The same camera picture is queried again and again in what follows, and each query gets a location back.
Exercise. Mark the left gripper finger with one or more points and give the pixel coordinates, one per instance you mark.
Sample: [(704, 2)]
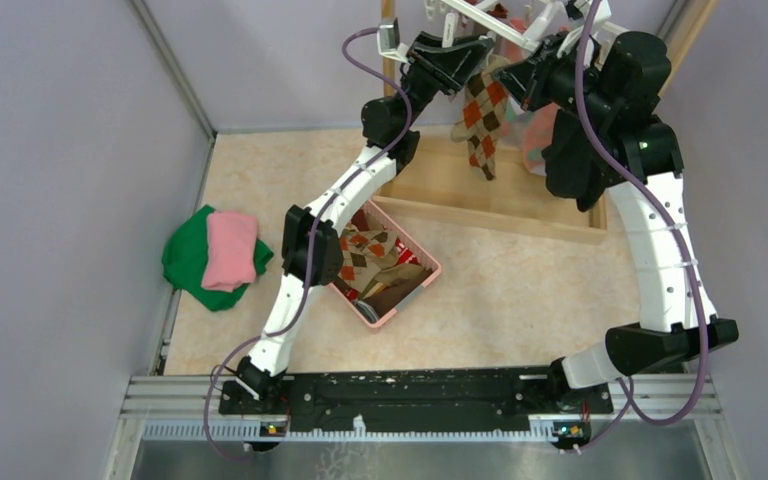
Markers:
[(429, 47), (454, 69)]

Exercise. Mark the white clip hanger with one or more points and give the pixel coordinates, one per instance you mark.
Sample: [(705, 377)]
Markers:
[(528, 40)]

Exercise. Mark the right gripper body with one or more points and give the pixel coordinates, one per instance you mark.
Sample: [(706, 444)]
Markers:
[(559, 73)]

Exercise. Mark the pink sock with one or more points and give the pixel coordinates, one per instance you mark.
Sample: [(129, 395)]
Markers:
[(514, 124), (537, 135)]

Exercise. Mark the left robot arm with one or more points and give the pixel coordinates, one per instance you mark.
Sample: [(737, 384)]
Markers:
[(311, 250)]

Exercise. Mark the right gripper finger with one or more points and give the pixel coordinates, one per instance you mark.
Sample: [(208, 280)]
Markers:
[(543, 54), (518, 80)]

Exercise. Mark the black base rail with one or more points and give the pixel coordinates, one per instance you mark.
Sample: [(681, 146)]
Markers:
[(508, 404)]

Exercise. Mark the wooden rack stand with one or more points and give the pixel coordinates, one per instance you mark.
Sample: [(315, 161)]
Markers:
[(437, 185)]

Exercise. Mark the beige argyle sock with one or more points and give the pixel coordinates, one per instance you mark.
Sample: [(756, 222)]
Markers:
[(483, 117), (365, 254)]

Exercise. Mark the pink folded cloth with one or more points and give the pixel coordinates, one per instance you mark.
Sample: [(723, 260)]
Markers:
[(231, 242)]

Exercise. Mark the striped socks in basket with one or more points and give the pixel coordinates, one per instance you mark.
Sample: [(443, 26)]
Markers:
[(384, 278)]

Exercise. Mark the black sock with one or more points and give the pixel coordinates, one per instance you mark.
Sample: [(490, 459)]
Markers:
[(573, 168)]

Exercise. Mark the green cloth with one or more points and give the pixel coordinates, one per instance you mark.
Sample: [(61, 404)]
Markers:
[(184, 260)]

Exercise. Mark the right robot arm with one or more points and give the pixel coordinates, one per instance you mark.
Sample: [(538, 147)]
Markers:
[(677, 319)]

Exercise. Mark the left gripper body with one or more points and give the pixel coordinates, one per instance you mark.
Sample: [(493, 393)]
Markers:
[(427, 70)]

